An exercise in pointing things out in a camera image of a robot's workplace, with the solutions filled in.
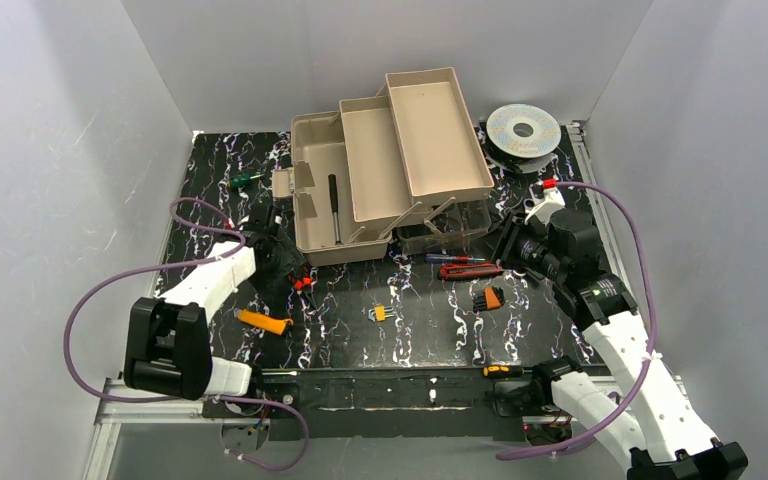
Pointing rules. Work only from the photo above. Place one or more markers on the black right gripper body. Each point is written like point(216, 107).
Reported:
point(509, 237)

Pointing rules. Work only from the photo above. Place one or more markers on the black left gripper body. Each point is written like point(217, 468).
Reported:
point(288, 262)

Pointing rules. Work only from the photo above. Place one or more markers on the red handled pliers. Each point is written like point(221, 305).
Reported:
point(302, 283)

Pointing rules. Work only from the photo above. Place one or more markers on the black handled silver tool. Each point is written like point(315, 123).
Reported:
point(334, 204)

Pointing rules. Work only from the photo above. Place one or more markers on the translucent brown tool box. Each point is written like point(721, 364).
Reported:
point(409, 168)

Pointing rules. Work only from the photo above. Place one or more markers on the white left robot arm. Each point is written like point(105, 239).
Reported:
point(168, 348)

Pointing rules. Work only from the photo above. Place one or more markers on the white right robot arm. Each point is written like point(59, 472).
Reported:
point(652, 430)

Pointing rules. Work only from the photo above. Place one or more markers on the black orange hex key set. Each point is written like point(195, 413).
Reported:
point(489, 299)

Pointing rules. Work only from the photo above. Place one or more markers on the red black utility knife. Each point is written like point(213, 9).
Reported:
point(468, 272)

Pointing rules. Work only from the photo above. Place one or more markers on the blue red screwdriver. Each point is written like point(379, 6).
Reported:
point(453, 259)

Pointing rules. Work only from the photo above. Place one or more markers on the grey filament spool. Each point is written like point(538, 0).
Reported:
point(521, 138)

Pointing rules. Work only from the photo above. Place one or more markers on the yellow small hex key set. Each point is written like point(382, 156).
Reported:
point(380, 313)

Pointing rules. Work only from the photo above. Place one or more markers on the orange black screwdriver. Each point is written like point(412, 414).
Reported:
point(498, 371)

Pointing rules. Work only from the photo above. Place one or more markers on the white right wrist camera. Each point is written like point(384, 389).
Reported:
point(543, 208)

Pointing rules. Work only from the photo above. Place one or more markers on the orange handled hammer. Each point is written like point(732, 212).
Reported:
point(264, 322)

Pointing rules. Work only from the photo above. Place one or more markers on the green handled screwdriver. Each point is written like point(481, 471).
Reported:
point(241, 181)

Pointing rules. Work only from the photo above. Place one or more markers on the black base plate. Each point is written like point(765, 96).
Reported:
point(416, 403)

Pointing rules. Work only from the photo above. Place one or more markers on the aluminium frame rail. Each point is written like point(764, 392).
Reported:
point(214, 440)

